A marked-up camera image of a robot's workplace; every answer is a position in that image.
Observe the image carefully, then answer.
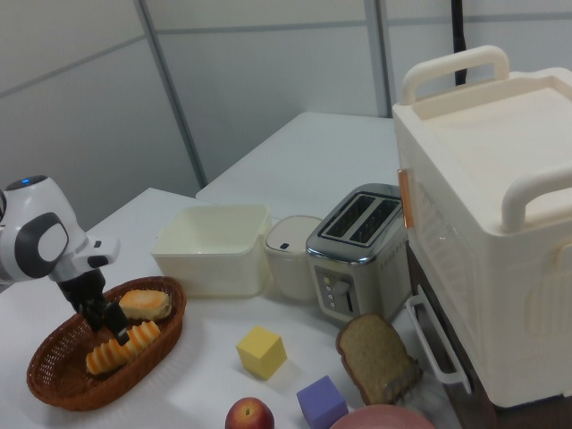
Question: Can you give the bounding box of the black background pole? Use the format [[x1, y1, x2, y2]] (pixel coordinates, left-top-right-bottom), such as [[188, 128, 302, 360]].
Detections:
[[450, 0, 468, 87]]

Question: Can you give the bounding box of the cream plastic open container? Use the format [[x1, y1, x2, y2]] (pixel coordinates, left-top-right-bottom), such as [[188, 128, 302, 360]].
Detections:
[[150, 203, 273, 300]]

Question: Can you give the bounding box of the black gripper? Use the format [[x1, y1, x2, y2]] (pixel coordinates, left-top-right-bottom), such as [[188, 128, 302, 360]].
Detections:
[[56, 269, 132, 347]]

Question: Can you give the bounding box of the brown bread slice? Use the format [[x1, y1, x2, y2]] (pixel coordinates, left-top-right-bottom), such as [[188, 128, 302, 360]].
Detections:
[[335, 312, 424, 406]]

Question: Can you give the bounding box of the silver two-slot toaster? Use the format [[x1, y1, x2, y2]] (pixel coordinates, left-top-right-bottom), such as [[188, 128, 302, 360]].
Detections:
[[305, 182, 410, 323]]

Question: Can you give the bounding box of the white drawer handle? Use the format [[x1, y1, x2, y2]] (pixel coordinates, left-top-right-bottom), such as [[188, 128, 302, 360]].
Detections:
[[405, 294, 473, 395]]

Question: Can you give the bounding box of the red apple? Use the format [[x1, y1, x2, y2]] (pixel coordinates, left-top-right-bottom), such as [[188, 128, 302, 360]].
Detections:
[[223, 397, 276, 429]]

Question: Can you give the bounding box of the copper door handle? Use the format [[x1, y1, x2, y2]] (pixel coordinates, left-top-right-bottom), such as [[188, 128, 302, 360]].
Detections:
[[396, 168, 415, 230]]

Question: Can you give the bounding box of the small white lidded bin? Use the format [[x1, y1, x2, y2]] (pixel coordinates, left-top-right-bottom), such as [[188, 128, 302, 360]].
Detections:
[[264, 214, 324, 302]]

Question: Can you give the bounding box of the brown wicker basket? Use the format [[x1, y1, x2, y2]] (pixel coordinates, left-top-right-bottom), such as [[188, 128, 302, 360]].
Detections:
[[26, 275, 189, 413]]

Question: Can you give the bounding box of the rectangular golden bread bun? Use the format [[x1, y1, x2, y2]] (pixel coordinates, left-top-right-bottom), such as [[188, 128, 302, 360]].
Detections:
[[117, 289, 173, 323]]

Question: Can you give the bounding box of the cream toy kitchen cabinet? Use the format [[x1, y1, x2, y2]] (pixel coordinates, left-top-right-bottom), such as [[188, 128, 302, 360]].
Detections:
[[391, 44, 572, 429]]

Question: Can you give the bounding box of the orange striped bread roll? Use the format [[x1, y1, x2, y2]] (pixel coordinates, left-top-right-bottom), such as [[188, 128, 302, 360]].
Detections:
[[85, 320, 162, 376]]

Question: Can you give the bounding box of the purple cube block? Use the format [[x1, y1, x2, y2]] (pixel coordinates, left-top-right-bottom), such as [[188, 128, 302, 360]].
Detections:
[[295, 374, 350, 427]]

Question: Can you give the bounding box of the yellow cube block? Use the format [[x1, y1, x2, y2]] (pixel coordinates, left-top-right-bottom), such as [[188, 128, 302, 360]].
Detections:
[[235, 324, 289, 382]]

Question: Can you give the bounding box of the pink plate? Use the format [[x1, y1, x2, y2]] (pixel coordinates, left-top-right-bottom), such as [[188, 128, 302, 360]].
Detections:
[[327, 402, 437, 429]]

